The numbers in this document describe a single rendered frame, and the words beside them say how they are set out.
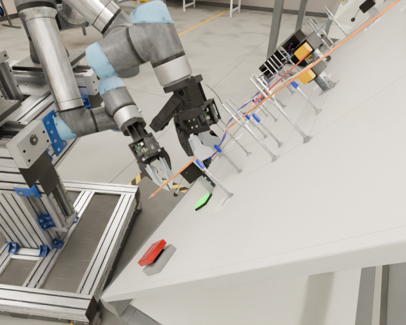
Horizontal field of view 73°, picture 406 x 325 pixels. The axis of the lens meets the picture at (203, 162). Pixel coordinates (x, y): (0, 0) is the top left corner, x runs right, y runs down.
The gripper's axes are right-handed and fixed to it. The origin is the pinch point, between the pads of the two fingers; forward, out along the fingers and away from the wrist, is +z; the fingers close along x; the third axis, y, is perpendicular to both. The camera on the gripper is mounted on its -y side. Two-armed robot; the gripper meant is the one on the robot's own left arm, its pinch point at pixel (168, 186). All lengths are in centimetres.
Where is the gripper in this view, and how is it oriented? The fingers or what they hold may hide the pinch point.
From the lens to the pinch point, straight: 78.0
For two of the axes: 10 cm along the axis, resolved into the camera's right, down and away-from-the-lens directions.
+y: 0.2, -2.0, -9.8
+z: 5.1, 8.4, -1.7
